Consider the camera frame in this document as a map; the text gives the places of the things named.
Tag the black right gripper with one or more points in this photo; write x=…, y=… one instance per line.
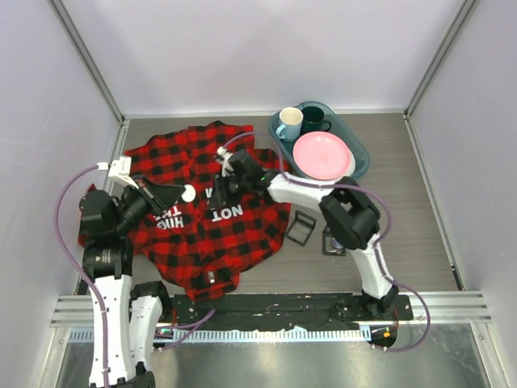
x=220, y=193

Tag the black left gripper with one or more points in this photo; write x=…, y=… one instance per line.
x=162, y=196

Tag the brown round brooch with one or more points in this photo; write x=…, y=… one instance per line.
x=188, y=194

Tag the red black plaid shirt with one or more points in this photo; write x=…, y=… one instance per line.
x=201, y=250

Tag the blue round brooch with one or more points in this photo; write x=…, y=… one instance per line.
x=336, y=244

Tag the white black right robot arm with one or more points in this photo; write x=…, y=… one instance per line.
x=351, y=216

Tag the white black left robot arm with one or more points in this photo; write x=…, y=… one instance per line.
x=125, y=315

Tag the teal plastic tray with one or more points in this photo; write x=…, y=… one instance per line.
x=338, y=128

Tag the black open box left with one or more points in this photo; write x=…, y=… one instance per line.
x=301, y=228

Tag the black open box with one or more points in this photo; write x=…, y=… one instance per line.
x=327, y=245
x=301, y=228

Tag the light blue mug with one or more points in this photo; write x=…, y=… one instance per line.
x=291, y=120

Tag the pink plate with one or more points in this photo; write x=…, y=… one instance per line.
x=321, y=155

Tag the black open box right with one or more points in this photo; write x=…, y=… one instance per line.
x=327, y=245

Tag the dark green mug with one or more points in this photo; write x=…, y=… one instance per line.
x=314, y=120

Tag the white plate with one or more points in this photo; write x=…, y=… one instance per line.
x=352, y=164

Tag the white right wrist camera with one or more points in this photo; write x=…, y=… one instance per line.
x=222, y=157

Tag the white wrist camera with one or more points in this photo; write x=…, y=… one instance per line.
x=119, y=171
x=222, y=157

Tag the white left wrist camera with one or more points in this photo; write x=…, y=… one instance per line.
x=119, y=171

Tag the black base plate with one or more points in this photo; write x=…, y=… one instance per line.
x=278, y=311

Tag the white slotted cable duct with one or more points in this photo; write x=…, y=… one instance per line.
x=297, y=334

